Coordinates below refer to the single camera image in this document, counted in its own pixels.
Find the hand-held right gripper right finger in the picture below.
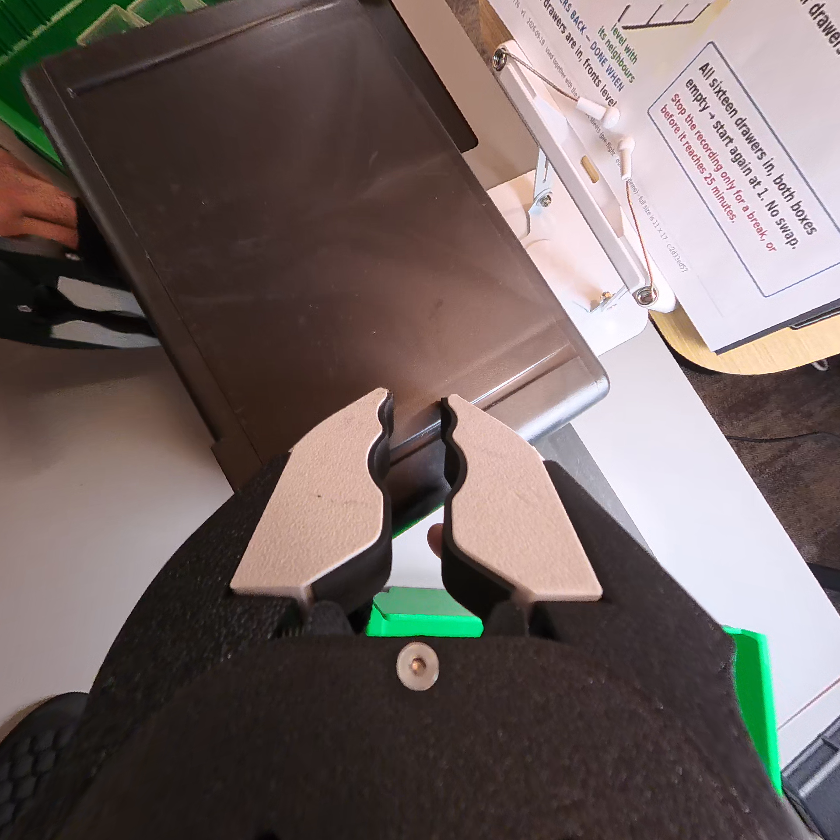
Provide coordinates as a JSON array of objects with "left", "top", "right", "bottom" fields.
[{"left": 438, "top": 395, "right": 605, "bottom": 618}]

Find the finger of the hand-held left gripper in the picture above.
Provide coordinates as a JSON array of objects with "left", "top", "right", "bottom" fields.
[
  {"left": 49, "top": 320, "right": 160, "bottom": 350},
  {"left": 49, "top": 276, "right": 149, "bottom": 330}
]

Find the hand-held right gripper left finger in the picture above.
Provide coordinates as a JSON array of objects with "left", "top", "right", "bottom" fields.
[{"left": 228, "top": 387, "right": 395, "bottom": 614}]

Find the black drawer cabinet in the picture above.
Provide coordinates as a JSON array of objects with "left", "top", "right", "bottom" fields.
[{"left": 21, "top": 0, "right": 608, "bottom": 526}]

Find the person's left hand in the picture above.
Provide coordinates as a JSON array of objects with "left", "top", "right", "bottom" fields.
[{"left": 0, "top": 146, "right": 81, "bottom": 248}]

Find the light wooden board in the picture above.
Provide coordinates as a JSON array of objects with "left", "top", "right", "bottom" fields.
[{"left": 650, "top": 308, "right": 840, "bottom": 375}]

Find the stack of clear plastic drawers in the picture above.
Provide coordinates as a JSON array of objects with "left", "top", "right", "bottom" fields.
[{"left": 79, "top": 0, "right": 188, "bottom": 43}]

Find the white document stand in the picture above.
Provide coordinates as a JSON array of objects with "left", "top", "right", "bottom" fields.
[{"left": 489, "top": 39, "right": 677, "bottom": 358}]

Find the black backing board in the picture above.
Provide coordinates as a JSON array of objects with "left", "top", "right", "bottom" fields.
[{"left": 715, "top": 298, "right": 840, "bottom": 355}]

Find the black textured object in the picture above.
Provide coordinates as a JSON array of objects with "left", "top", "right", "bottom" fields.
[{"left": 0, "top": 692, "right": 89, "bottom": 840}]

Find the dark grey case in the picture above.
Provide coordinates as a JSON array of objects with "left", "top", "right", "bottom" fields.
[{"left": 781, "top": 731, "right": 840, "bottom": 840}]

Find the printed instruction sheet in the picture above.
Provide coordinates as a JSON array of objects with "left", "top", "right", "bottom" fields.
[{"left": 486, "top": 0, "right": 840, "bottom": 355}]

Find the metal page holder wire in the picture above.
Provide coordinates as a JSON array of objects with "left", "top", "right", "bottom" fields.
[
  {"left": 617, "top": 134, "right": 657, "bottom": 306},
  {"left": 495, "top": 49, "right": 621, "bottom": 129}
]

